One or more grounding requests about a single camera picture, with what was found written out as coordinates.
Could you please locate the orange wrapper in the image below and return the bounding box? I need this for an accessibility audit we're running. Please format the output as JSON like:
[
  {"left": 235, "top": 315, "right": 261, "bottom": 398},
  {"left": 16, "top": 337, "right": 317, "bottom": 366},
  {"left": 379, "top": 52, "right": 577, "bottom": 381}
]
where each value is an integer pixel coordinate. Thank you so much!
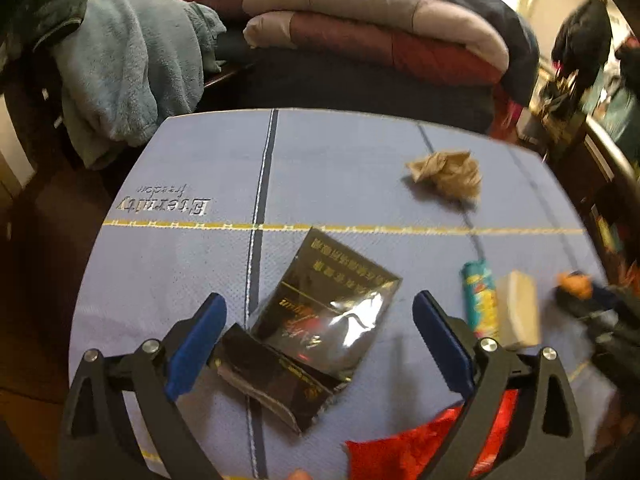
[{"left": 556, "top": 272, "right": 593, "bottom": 300}]

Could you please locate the red plastic snack bag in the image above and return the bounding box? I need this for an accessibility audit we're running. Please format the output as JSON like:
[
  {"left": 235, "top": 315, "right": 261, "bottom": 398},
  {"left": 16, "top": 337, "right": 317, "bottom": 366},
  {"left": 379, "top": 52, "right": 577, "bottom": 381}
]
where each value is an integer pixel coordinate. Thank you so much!
[{"left": 345, "top": 389, "right": 518, "bottom": 480}]

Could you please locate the teal colourful tube wrapper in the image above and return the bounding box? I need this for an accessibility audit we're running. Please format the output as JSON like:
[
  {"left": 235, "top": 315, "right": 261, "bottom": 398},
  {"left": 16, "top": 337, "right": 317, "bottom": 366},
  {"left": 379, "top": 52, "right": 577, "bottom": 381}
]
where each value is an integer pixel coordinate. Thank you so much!
[{"left": 461, "top": 259, "right": 499, "bottom": 339}]

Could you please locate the black cigarette pack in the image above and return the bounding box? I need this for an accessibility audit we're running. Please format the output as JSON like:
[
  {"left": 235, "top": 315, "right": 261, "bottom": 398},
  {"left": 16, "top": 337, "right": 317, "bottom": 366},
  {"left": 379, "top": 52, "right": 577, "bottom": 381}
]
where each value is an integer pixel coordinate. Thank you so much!
[{"left": 212, "top": 229, "right": 401, "bottom": 434}]

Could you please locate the dark wooden dresser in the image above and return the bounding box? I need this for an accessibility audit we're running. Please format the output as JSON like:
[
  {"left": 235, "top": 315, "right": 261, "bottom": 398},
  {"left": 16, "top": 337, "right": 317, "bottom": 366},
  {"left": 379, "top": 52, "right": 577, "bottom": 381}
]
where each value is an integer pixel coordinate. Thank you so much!
[{"left": 516, "top": 98, "right": 639, "bottom": 287}]

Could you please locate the crumpled brown paper ball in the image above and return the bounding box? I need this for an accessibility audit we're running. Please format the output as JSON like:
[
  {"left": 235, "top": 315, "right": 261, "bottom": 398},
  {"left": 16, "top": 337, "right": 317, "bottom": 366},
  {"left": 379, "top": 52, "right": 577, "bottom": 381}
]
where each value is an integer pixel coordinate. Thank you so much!
[{"left": 406, "top": 151, "right": 483, "bottom": 203}]

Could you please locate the blue checked table cloth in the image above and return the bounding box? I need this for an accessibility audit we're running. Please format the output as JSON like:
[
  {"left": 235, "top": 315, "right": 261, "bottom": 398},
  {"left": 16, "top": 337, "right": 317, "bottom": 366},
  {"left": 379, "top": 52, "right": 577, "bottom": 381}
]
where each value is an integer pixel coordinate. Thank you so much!
[{"left": 68, "top": 110, "right": 613, "bottom": 479}]

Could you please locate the hanging black jacket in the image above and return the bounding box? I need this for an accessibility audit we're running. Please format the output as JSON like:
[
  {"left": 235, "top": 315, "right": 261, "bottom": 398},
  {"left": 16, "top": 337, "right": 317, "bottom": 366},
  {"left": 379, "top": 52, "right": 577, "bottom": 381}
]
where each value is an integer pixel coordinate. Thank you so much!
[{"left": 551, "top": 0, "right": 613, "bottom": 75}]

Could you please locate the folded pink red quilt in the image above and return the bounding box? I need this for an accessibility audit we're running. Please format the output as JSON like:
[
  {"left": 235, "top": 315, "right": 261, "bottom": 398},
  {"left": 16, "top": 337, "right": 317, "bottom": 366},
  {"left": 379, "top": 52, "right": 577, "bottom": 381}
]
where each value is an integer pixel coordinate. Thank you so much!
[{"left": 186, "top": 0, "right": 510, "bottom": 87}]

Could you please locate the light blue fleece blanket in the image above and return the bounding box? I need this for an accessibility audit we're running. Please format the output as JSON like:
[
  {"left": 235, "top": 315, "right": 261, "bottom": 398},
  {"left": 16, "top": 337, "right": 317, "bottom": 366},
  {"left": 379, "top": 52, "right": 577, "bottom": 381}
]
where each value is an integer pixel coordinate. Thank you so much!
[{"left": 51, "top": 0, "right": 226, "bottom": 169}]

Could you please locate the dark blue duvet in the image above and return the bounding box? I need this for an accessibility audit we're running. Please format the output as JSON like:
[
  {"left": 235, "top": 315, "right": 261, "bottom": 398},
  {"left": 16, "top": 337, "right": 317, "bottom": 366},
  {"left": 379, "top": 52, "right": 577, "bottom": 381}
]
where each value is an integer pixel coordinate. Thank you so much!
[{"left": 184, "top": 0, "right": 539, "bottom": 138}]

